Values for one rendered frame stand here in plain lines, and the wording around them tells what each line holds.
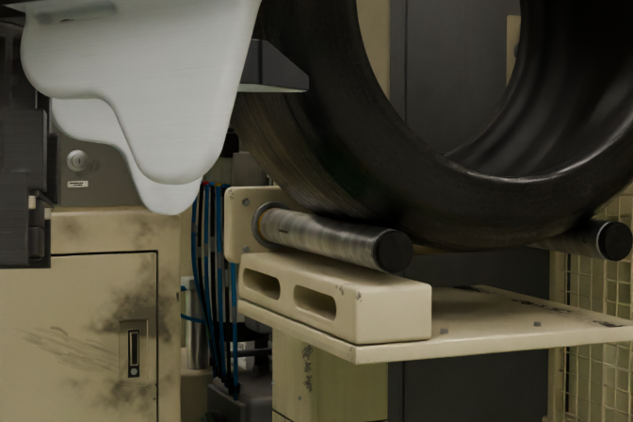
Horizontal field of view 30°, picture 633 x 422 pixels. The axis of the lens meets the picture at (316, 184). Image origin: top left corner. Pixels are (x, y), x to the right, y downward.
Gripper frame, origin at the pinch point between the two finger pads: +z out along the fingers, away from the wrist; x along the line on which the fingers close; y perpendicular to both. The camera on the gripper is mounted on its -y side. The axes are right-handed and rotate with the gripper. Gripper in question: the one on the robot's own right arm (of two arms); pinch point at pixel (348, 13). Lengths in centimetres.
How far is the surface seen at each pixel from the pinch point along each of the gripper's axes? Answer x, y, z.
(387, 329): -87, 13, 19
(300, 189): -98, -3, 11
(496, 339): -90, 14, 31
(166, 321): -145, 13, -3
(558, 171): -88, -4, 38
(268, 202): -118, -3, 10
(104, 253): -143, 3, -12
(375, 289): -86, 9, 17
